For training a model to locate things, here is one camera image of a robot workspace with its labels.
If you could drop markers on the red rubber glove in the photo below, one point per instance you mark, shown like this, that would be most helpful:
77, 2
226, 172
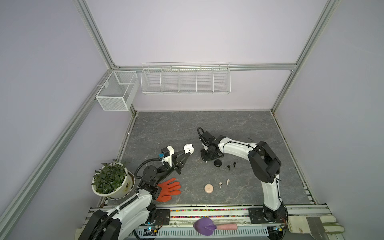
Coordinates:
168, 189

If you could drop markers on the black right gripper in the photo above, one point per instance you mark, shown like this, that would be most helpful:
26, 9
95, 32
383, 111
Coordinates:
204, 158

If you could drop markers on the pink round charging case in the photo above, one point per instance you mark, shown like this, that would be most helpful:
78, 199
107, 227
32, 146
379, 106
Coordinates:
209, 188

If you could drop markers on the potted green plant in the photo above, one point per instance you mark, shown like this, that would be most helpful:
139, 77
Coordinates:
113, 181

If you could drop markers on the purple pink brush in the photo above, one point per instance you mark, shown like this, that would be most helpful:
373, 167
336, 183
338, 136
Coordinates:
206, 227

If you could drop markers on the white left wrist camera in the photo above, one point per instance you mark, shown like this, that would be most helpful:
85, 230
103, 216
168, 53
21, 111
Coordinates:
166, 155

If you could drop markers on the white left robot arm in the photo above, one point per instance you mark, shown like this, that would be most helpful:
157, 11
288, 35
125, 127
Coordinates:
119, 222

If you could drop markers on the white vented rail base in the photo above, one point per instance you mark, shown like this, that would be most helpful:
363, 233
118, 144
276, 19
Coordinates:
192, 233

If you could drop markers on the white wire wall shelf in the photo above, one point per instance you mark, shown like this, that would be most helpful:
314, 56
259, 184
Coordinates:
186, 78

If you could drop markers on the white earbud charging case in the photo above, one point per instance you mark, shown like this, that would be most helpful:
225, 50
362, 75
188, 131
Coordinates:
188, 149

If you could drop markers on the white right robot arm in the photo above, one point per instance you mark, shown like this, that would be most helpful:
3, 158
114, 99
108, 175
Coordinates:
265, 164

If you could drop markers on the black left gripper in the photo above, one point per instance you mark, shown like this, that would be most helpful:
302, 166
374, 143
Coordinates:
179, 159

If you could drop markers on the black round charging case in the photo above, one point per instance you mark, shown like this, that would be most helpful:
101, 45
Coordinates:
217, 163

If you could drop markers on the white mesh box basket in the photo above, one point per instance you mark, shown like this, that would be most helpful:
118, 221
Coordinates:
118, 91

